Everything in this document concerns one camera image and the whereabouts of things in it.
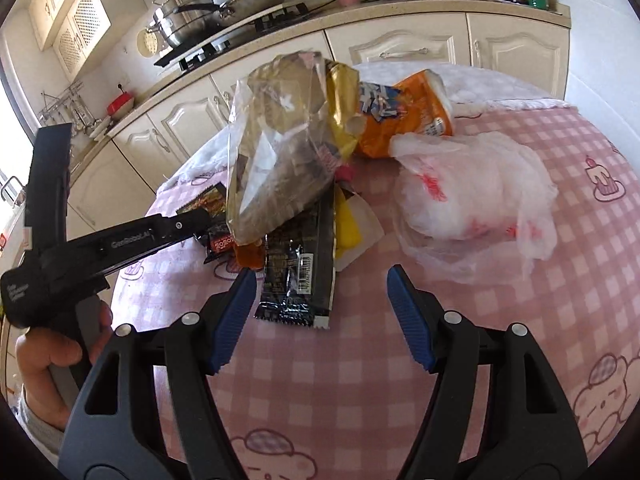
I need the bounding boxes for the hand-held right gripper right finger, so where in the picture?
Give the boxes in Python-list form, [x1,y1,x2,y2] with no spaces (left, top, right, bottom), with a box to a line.
[387,264,590,480]

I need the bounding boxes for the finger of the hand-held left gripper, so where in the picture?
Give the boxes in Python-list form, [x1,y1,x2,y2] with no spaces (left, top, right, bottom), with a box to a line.
[145,206,231,251]
[24,122,74,266]

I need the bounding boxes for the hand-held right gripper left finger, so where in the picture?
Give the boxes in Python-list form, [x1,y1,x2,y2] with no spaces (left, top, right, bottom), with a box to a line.
[59,269,258,480]

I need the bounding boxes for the dark printed packet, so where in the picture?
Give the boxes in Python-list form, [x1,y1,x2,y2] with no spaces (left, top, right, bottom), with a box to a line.
[175,183,227,217]

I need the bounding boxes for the dark red small wrapper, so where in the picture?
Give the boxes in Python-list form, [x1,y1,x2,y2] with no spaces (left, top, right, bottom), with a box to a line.
[204,222,237,266]

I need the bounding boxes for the amber wrapper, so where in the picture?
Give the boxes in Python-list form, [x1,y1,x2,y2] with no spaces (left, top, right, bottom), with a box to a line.
[234,241,266,272]

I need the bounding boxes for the black snack wrapper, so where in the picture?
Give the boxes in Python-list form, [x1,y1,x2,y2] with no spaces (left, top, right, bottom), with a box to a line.
[254,199,337,332]

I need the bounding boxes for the crinkled clear plastic bag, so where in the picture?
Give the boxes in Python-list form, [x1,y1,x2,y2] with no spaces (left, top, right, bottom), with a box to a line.
[226,51,361,247]

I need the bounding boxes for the yellow white wrapper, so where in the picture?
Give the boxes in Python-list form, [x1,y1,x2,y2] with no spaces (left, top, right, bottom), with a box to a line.
[334,186,386,272]

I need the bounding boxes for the white plastic bag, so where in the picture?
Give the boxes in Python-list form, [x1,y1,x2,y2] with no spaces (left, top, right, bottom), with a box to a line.
[389,131,559,287]

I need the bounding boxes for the gold foil wrapper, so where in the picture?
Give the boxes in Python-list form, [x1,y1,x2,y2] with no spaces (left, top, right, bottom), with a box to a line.
[325,59,362,157]

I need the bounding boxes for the orange snack bag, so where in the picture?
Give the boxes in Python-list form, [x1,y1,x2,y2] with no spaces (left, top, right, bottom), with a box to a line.
[356,70,454,159]

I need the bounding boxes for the person's left forearm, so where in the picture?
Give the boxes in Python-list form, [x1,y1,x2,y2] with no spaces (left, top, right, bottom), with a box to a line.
[15,390,67,453]

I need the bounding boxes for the person's left hand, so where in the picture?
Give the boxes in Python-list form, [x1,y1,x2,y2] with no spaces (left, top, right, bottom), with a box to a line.
[14,302,115,433]

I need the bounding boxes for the sliding window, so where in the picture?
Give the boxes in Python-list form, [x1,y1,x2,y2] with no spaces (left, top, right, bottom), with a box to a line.
[0,80,32,221]

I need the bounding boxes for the steel utensil rack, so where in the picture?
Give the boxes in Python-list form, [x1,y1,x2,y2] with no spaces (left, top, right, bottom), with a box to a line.
[40,81,86,126]

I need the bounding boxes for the pink checked tablecloth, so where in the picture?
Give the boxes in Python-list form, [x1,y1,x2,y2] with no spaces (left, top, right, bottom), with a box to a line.
[110,105,640,480]

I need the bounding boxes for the cream lattice door cabinet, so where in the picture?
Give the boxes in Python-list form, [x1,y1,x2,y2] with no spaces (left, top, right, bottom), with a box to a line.
[51,0,112,83]

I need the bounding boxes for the cream perforated colander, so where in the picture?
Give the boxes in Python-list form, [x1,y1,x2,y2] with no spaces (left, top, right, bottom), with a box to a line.
[136,27,161,59]

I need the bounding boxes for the steel steamer pot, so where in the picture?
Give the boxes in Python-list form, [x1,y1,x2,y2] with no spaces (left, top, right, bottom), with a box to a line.
[150,0,221,50]

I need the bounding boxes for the black glass gas hob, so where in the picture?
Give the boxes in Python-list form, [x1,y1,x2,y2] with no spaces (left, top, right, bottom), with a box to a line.
[177,2,311,72]

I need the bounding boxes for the beige kitchen countertop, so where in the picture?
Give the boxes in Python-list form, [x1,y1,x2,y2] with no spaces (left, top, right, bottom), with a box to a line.
[67,0,572,176]

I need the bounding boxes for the cream upper wall cabinets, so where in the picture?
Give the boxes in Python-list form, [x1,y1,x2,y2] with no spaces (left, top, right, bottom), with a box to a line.
[0,0,93,53]

